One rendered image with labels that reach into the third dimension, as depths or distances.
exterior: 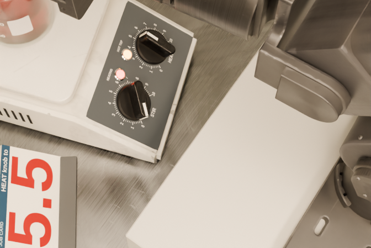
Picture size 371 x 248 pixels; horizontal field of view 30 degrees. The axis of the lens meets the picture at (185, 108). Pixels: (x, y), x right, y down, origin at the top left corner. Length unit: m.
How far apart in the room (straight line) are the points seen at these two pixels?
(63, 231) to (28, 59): 0.15
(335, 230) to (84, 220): 0.22
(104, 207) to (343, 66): 0.32
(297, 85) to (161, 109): 0.26
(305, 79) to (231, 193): 0.20
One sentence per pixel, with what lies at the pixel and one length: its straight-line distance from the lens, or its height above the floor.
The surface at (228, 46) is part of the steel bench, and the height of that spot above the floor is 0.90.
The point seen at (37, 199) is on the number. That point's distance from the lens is 0.62.
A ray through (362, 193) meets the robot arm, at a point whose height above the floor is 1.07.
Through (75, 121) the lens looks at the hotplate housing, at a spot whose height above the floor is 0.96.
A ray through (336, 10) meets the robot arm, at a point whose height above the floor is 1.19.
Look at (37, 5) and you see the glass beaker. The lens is 0.55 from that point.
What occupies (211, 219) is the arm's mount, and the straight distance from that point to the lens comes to 0.55.
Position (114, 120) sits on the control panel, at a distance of 0.59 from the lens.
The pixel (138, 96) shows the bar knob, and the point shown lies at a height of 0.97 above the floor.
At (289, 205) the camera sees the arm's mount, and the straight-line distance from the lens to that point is 0.56.
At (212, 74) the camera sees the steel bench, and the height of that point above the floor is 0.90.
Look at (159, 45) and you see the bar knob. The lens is 0.61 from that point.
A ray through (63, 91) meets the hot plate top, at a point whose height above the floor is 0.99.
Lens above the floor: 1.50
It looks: 68 degrees down
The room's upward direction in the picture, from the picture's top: 5 degrees clockwise
